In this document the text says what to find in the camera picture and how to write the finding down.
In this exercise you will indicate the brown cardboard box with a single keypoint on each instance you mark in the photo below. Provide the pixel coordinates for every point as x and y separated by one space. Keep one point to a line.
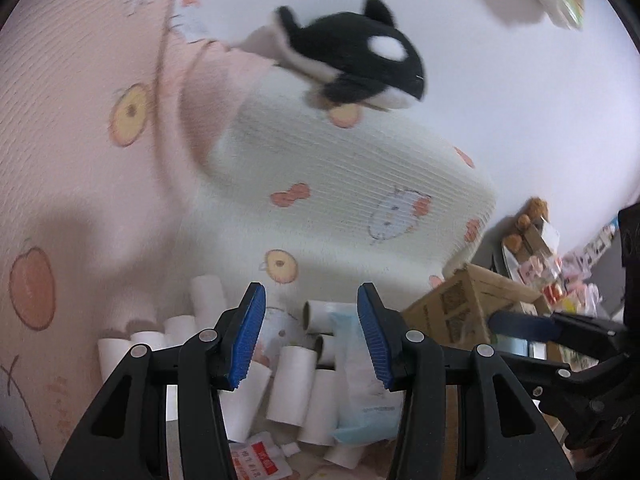
450 310

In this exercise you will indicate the black white orca plush toy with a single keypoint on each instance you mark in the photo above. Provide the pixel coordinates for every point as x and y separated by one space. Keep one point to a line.
350 45

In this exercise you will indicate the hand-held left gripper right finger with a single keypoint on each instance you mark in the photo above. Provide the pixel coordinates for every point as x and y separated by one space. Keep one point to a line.
375 340

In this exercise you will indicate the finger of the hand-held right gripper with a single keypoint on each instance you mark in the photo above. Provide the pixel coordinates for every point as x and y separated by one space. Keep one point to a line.
550 380
525 325

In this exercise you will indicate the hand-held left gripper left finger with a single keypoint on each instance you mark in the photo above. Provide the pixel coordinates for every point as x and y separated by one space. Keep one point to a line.
247 340

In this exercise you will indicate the red white spout pouch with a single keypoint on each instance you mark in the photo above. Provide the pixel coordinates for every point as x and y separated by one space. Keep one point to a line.
260 457

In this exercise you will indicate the pink figurine in clear box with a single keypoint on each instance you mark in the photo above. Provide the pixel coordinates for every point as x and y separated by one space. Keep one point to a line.
531 268

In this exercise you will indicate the pile of white paper rolls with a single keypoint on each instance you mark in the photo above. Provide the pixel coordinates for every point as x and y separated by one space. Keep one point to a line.
295 380

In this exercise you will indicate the brown teddy bear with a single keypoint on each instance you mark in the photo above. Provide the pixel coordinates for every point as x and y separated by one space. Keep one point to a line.
536 208

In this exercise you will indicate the cream printed pillow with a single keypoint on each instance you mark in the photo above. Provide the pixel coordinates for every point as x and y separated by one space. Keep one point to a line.
350 170

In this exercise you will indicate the pink cream printed blanket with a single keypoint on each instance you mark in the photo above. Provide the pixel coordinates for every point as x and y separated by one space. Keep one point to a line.
75 185

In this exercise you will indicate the white card box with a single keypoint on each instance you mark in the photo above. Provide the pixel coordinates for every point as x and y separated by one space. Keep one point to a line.
550 236

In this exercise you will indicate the light blue tissue packet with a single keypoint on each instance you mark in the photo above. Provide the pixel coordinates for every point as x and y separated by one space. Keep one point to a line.
357 395

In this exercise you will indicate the red white figurine in case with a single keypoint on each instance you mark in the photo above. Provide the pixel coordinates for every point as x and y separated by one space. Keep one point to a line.
556 291

